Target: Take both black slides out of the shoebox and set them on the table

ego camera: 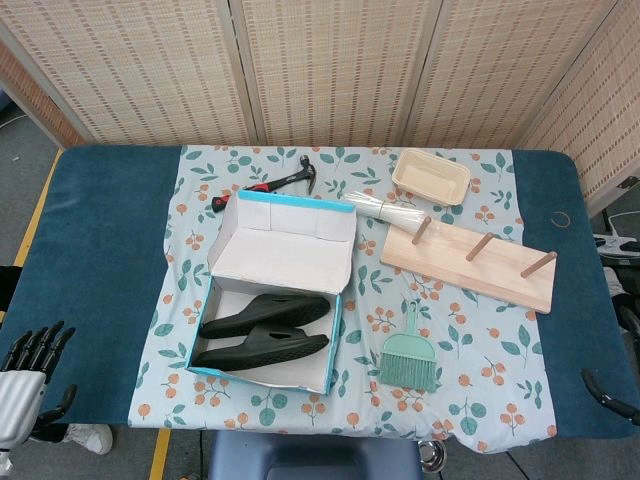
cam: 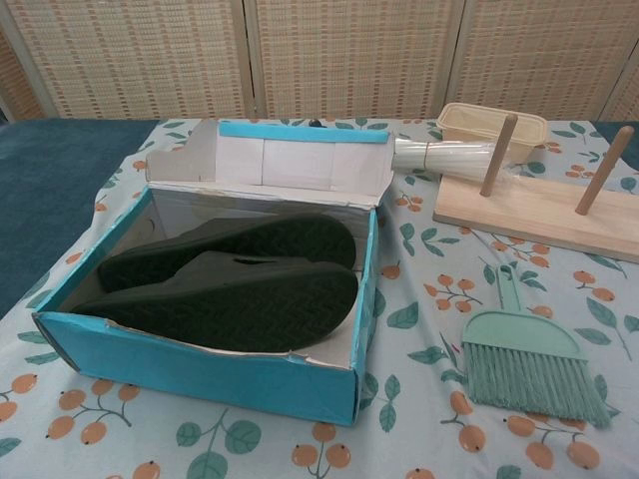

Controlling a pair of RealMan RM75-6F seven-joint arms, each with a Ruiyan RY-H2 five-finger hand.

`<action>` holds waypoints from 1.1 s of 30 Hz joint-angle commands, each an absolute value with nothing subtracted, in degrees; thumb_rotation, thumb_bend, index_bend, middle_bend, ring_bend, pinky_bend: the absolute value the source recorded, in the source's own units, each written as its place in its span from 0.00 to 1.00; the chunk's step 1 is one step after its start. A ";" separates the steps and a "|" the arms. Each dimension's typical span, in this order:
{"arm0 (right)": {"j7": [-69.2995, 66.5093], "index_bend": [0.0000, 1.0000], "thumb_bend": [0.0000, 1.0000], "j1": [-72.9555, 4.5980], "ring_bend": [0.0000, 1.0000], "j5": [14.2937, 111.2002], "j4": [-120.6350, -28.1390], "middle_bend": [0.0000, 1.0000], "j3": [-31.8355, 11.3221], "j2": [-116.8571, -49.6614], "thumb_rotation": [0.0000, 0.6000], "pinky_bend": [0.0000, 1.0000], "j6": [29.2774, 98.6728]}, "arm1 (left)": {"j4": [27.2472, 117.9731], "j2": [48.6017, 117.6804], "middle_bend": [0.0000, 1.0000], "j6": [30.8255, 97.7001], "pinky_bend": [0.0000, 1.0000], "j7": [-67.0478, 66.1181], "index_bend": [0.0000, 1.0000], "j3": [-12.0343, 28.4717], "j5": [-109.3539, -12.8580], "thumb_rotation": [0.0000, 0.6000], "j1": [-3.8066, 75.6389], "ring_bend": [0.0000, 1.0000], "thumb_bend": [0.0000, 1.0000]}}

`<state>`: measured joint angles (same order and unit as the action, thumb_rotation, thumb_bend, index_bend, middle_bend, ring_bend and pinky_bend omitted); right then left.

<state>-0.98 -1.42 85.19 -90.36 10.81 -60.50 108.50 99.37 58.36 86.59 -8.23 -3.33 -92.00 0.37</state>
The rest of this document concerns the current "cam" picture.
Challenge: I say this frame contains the black rubber slipper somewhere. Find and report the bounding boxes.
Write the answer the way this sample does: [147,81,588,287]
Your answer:
[97,214,358,290]
[69,248,359,354]

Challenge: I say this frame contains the white blue shoe box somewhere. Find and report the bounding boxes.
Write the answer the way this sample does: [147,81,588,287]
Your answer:
[32,118,395,425]

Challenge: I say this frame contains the beige rectangular tray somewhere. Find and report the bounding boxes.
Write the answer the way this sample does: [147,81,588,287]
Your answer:
[436,102,548,166]

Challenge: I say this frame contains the green hand brush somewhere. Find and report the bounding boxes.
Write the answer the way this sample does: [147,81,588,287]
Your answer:
[461,263,613,428]

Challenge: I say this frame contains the clear plastic bag roll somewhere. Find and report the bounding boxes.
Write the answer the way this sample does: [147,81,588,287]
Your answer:
[391,139,530,184]

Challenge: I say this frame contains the bamboo folding screen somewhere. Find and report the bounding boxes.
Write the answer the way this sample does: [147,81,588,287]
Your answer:
[0,0,639,122]

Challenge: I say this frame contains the wooden board with pegs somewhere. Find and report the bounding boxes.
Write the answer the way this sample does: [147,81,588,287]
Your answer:
[431,113,639,263]

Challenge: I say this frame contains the floral light blue tablecloth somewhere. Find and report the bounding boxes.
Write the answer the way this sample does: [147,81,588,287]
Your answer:
[0,117,639,479]

